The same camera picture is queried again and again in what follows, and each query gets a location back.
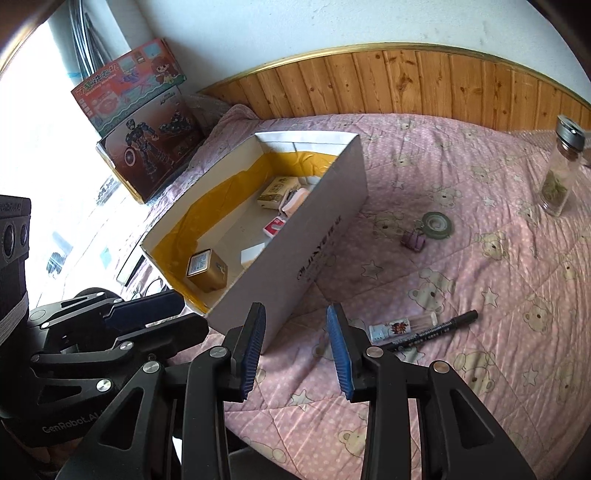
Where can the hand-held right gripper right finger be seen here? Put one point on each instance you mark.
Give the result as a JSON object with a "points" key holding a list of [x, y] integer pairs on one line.
{"points": [[339, 353]]}

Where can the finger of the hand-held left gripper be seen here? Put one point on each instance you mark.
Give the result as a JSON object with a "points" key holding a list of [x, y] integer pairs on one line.
{"points": [[175, 332], [147, 307]]}

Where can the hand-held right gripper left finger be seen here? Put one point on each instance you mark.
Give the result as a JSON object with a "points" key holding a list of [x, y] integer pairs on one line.
{"points": [[251, 350]]}

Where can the clear printed plastic tube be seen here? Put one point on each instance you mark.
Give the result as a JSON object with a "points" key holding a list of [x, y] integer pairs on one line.
{"points": [[397, 328]]}

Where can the gold square box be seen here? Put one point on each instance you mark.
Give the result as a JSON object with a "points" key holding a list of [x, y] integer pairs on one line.
{"points": [[207, 277]]}

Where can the light grey plastic block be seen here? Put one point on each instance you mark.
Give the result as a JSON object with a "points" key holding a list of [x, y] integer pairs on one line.
{"points": [[251, 255]]}

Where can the white cardboard box yellow lining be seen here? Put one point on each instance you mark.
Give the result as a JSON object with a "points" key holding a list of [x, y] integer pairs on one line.
{"points": [[314, 258]]}

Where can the red and white small box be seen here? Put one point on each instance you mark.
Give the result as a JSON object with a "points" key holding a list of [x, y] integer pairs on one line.
{"points": [[275, 226]]}

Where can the cream yellow cigarette pack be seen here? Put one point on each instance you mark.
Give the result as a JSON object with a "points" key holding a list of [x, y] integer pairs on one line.
{"points": [[277, 191]]}

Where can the black marker pen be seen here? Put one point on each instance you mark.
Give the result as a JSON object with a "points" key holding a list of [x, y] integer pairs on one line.
{"points": [[434, 329]]}

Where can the purple binder clip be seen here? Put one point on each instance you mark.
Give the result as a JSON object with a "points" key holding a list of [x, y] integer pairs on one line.
{"points": [[414, 241]]}

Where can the pink bear print quilt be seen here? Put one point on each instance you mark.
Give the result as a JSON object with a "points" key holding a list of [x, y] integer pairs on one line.
{"points": [[461, 415]]}

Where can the grey-green tape roll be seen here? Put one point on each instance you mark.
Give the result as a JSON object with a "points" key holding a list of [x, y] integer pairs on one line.
{"points": [[443, 233]]}

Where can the dark superhero toy box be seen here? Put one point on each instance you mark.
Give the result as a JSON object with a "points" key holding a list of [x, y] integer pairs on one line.
{"points": [[147, 147]]}

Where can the small white object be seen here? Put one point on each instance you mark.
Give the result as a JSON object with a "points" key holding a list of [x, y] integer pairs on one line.
{"points": [[310, 178]]}

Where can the colourful cartoon toy box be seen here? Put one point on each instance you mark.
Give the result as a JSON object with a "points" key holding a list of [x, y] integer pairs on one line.
{"points": [[124, 83]]}

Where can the grey pipe bundle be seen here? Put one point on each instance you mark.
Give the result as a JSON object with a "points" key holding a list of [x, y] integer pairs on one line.
{"points": [[90, 37]]}

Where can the glass bottle silver lid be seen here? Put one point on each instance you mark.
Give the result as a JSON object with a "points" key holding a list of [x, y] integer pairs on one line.
{"points": [[558, 184]]}

